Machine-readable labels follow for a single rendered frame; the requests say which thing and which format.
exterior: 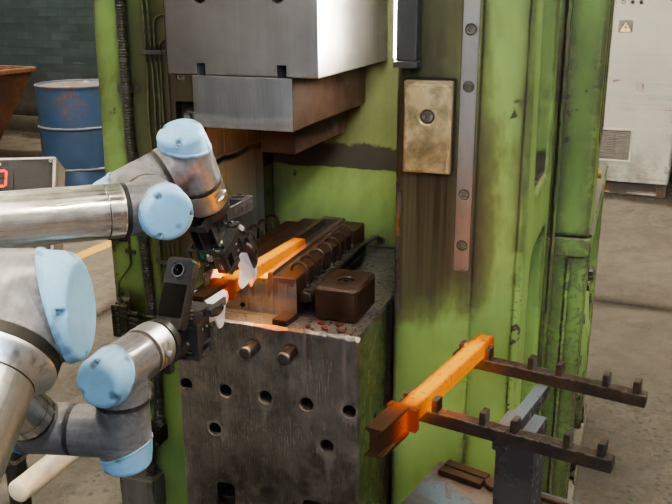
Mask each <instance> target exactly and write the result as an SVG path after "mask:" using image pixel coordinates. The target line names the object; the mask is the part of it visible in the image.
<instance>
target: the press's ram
mask: <svg viewBox="0 0 672 504"><path fill-rule="evenodd" d="M387 5H388V0H164V11H165V27H166V42H167V58H168V72H169V74H175V75H202V74H206V75H207V76H238V77H270V78H279V77H283V76H287V78H301V79H319V78H323V77H327V76H331V75H334V74H338V73H342V72H345V71H349V70H353V69H356V68H360V67H364V66H367V65H371V64H375V63H379V62H382V61H386V60H387Z"/></svg>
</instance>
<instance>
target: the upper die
mask: <svg viewBox="0 0 672 504"><path fill-rule="evenodd" d="M192 85H193V103H194V120H195V121H197V122H199V123H200V124H201V125H202V126H203V127H207V128H226V129H244V130H262V131H281V132H294V131H297V130H299V129H302V128H304V127H307V126H309V125H312V124H314V123H317V122H319V121H322V120H324V119H327V118H329V117H332V116H334V115H337V114H339V113H342V112H344V111H347V110H349V109H352V108H354V107H357V106H359V105H362V104H364V103H365V66H364V67H360V68H356V69H353V70H349V71H345V72H342V73H338V74H334V75H331V76H327V77H323V78H319V79H301V78H287V76H283V77H279V78H270V77H238V76H207V75H206V74H202V75H192Z"/></svg>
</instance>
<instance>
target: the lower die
mask: <svg viewBox="0 0 672 504"><path fill-rule="evenodd" d="M324 218H325V219H337V221H336V222H335V223H333V224H332V225H330V226H329V227H328V228H326V229H325V230H324V231H322V232H321V233H320V234H318V235H317V236H316V237H314V238H313V239H312V240H310V241H309V242H308V243H306V244H305V245H303V246H302V247H301V248H299V249H298V250H297V251H295V252H294V253H293V254H291V255H290V256H289V257H287V258H286V259H285V260H283V261H282V262H281V263H279V264H278V265H276V266H275V267H274V268H272V269H271V270H270V271H268V278H258V279H256V280H255V282H254V284H253V286H252V287H250V286H249V284H248V285H247V286H245V287H244V288H243V289H240V290H239V291H237V298H236V299H235V300H228V301H227V304H226V306H225V307H227V308H235V309H243V310H251V311H259V312H266V313H274V314H281V313H282V312H284V311H287V312H292V313H297V314H298V315H299V314H300V313H301V312H302V311H304V310H305V309H306V308H307V307H308V306H309V305H310V304H311V303H312V302H313V301H314V300H315V299H314V300H313V301H312V302H311V303H307V304H305V303H303V302H301V300H300V294H301V292H302V291H303V290H304V288H305V286H304V284H305V283H306V278H305V268H304V267H303V266H302V265H300V264H297V265H295V266H294V268H293V271H291V270H290V266H291V264H292V263H293V262H295V261H299V259H300V257H301V256H302V255H305V254H308V251H309V250H310V249H312V248H316V245H317V244H318V243H320V242H323V241H324V239H325V238H326V237H328V236H331V234H332V232H334V231H336V230H338V228H339V227H340V226H342V225H348V226H350V227H351V228H352V229H353V232H354V245H356V244H357V243H363V242H364V223H359V222H348V221H345V218H340V217H329V216H323V217H322V218H320V219H319V220H317V219H306V218H303V219H301V220H300V221H298V222H295V221H285V222H283V223H282V224H280V225H279V226H277V227H275V228H274V229H272V231H269V232H268V233H266V234H265V235H264V237H262V238H261V237H260V238H258V239H257V240H255V241H254V242H255V244H256V246H257V248H258V258H259V257H261V256H262V255H264V254H266V253H268V252H269V251H271V250H273V249H274V248H276V247H278V246H280V245H281V244H283V243H285V242H287V241H288V240H290V239H292V238H298V237H299V236H300V235H302V234H303V233H305V232H306V231H307V230H309V229H310V228H312V227H313V226H315V225H316V224H317V223H319V222H320V221H322V220H323V219H324ZM341 231H342V232H344V233H345V234H346V236H347V250H348V251H349V249H350V245H351V232H350V230H349V229H347V228H342V229H341ZM334 237H336V238H337V239H338V240H339V242H340V256H341V257H342V255H343V251H344V237H343V235H342V234H339V233H336V234H335V235H334ZM326 242H327V243H329V244H330V245H331V246H332V249H333V263H335V261H336V257H337V243H336V241H335V240H333V239H328V240H327V241H326ZM319 249H321V250H322V251H323V252H324V254H325V269H326V270H327V269H328V267H329V262H330V250H329V248H328V247H327V246H326V245H321V246H319ZM311 255H312V256H313V257H314V258H315V259H316V261H317V275H318V277H319V276H320V274H321V270H322V255H321V254H320V253H319V252H318V251H313V252H312V253H311ZM302 262H304V263H305V264H306V265H307V267H308V269H309V284H311V283H312V281H313V276H314V262H313V260H312V259H310V258H304V259H303V260H302ZM212 270H213V269H210V270H208V271H206V272H205V273H203V286H206V285H208V284H210V278H211V274H212ZM241 302H243V303H245V307H241V305H240V303H241Z"/></svg>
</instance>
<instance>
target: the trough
mask: <svg viewBox="0 0 672 504"><path fill-rule="evenodd" d="M336 221H337V219H325V218H324V219H323V220H322V221H320V222H319V223H317V224H316V225H315V226H313V227H312V228H310V229H309V230H307V231H306V232H305V233H303V234H302V235H300V236H299V237H298V238H302V239H305V244H306V243H308V242H309V241H310V240H312V239H313V238H314V237H316V236H317V235H318V234H320V233H321V232H322V231H324V230H325V229H326V228H328V227H329V226H330V225H332V224H333V223H335V222H336Z"/></svg>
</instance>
